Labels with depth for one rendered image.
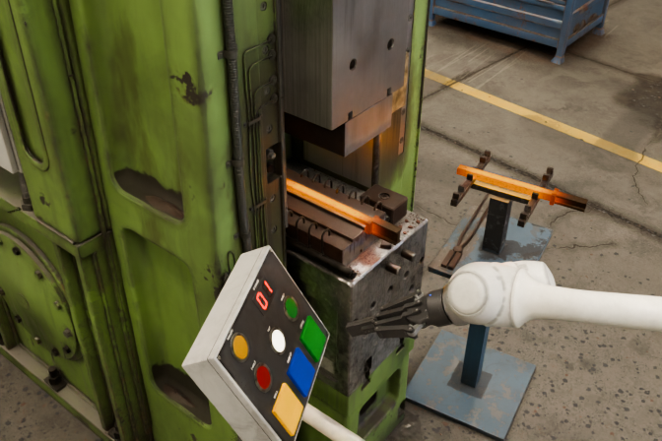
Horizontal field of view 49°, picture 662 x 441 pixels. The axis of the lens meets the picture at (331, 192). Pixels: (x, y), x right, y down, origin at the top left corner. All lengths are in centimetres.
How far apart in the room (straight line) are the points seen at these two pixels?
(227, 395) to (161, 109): 70
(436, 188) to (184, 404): 205
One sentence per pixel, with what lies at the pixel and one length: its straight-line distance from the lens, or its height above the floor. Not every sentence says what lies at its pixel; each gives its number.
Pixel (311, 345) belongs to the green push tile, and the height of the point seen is 101.
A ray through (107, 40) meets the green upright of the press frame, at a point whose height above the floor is 152.
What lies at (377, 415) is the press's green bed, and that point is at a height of 16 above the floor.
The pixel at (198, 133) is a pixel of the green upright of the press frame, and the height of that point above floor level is 142.
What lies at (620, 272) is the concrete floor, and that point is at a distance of 363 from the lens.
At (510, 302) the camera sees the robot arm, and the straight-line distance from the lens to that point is 127.
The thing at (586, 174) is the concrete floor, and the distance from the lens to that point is 428.
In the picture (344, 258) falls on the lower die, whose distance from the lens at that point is 195.
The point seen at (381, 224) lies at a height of 102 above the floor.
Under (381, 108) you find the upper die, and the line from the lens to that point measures 183.
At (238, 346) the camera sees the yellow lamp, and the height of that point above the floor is 117.
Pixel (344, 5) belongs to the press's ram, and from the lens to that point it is 158.
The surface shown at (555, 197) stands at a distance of 229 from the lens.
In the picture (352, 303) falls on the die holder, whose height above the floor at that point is 85.
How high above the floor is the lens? 220
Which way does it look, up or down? 35 degrees down
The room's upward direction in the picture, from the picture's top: straight up
